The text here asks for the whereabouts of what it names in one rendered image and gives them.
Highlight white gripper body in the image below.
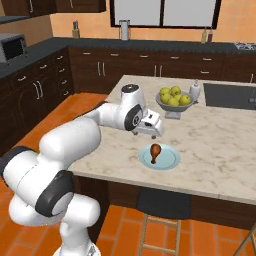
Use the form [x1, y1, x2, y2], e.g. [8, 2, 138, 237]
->
[132, 118, 165, 138]

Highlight brown chicken drumstick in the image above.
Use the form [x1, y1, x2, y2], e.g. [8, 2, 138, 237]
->
[149, 143, 163, 165]

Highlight grey fruit bowl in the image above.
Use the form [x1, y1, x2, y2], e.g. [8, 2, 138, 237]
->
[155, 92, 198, 120]

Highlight light blue plate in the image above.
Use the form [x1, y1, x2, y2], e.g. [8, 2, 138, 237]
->
[138, 143, 182, 171]

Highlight white soap dispenser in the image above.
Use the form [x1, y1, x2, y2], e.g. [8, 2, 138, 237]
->
[189, 79, 202, 103]

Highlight black seat wooden stool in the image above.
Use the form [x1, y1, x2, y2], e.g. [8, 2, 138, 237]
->
[135, 187, 193, 256]

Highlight dark wooden base cupboards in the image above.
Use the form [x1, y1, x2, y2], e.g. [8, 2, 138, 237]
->
[0, 47, 75, 157]
[68, 46, 256, 95]

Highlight dark grey sink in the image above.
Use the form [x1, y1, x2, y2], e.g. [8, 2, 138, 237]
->
[203, 82, 256, 111]

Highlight silver canister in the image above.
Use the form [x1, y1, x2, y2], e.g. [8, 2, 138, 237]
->
[118, 19, 131, 42]

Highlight black framed window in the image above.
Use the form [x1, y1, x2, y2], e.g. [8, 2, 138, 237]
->
[109, 0, 223, 30]

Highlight wooden knife block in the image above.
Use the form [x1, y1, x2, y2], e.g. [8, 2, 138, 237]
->
[71, 20, 81, 40]

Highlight hob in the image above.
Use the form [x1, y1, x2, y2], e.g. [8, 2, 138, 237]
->
[234, 41, 256, 52]

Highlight grey microwave oven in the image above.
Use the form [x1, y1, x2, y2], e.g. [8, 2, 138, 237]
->
[0, 32, 29, 66]

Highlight dark wooden wall cupboards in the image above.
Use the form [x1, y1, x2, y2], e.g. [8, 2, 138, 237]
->
[0, 0, 107, 18]

